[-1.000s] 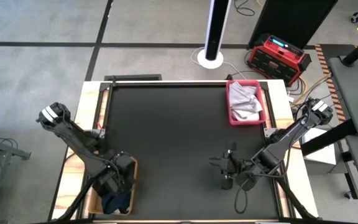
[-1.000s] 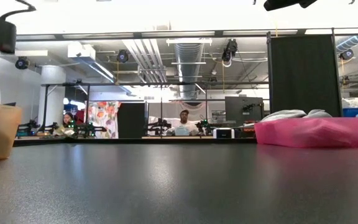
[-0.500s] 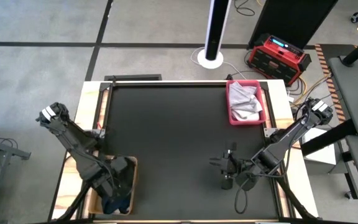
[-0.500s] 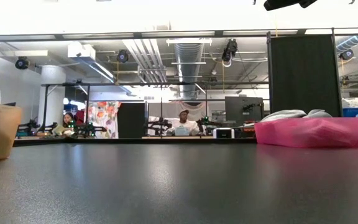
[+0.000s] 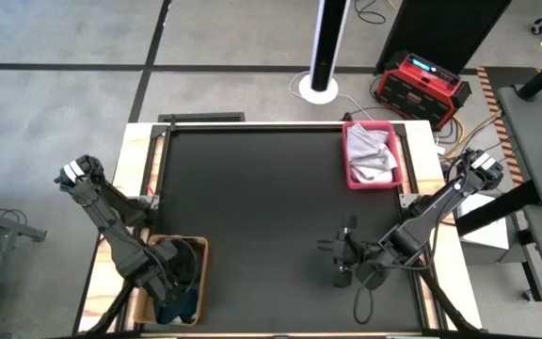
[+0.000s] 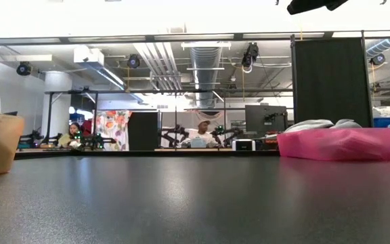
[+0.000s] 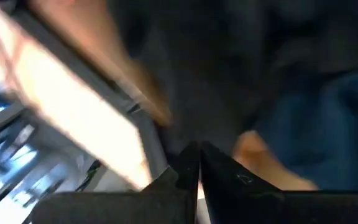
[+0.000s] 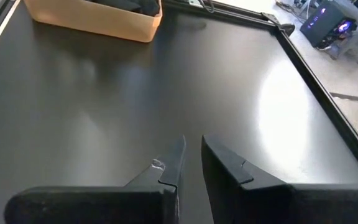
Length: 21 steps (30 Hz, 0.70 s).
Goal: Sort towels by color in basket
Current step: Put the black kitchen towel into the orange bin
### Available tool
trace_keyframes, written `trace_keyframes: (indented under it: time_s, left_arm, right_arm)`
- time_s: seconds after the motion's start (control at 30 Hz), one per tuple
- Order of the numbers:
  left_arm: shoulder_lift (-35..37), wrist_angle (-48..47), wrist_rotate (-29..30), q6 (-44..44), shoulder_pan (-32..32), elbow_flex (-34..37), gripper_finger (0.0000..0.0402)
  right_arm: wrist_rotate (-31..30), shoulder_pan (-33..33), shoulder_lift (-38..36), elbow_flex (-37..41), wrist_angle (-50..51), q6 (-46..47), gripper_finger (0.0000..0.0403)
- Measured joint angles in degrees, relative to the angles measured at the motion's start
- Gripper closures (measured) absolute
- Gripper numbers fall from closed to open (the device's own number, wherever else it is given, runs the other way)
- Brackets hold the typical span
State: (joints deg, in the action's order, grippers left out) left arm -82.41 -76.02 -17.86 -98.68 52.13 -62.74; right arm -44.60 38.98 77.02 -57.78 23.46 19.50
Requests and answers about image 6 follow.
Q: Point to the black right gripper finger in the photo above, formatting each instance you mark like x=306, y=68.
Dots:
x=306, y=6

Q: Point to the grey towel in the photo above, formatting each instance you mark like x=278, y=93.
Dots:
x=310, y=125

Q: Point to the black background robot arm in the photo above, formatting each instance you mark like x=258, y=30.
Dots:
x=173, y=130
x=32, y=135

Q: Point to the pink plastic basket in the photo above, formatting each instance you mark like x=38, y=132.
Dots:
x=337, y=145

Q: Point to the grey computer monitor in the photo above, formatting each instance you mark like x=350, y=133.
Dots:
x=259, y=118

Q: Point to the blue bin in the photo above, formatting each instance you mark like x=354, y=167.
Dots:
x=383, y=122

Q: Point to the small white device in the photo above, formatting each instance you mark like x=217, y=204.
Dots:
x=243, y=145

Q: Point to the person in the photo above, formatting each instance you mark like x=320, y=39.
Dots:
x=201, y=135
x=71, y=133

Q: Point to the grey draped cloth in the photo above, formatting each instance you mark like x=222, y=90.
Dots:
x=171, y=118

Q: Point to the small black panel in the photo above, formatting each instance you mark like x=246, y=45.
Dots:
x=143, y=130

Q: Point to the white ceiling box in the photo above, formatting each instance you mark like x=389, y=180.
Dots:
x=88, y=56

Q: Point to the floral cloth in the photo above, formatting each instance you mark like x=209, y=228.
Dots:
x=113, y=125

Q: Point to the silver flexible duct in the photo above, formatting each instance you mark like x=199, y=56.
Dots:
x=384, y=45

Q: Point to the black ceiling camera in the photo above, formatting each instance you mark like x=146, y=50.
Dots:
x=378, y=59
x=133, y=61
x=24, y=68
x=250, y=54

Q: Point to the silver ceiling duct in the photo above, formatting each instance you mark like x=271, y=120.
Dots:
x=206, y=74

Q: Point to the black metal rig frame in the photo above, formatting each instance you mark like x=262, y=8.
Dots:
x=198, y=154

